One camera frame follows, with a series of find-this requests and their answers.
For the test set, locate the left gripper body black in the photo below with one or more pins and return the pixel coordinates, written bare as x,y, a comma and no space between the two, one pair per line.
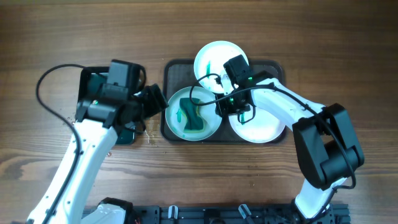
154,101

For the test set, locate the white plate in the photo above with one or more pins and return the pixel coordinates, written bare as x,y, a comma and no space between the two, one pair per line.
176,120
211,58
262,128

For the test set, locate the green yellow sponge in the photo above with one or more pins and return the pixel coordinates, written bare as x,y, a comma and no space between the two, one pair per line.
195,122

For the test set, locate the white plate top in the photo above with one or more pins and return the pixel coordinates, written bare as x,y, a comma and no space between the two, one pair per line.
211,58

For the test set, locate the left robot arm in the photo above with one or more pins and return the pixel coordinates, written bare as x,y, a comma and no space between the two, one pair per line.
111,101

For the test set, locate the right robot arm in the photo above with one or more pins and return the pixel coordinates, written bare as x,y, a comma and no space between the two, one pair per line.
327,147

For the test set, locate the dark brown serving tray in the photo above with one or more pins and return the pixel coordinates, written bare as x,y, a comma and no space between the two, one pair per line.
179,74

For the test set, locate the black water tray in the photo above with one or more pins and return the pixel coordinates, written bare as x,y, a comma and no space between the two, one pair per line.
90,84

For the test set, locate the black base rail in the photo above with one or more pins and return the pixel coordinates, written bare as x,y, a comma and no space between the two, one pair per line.
268,214

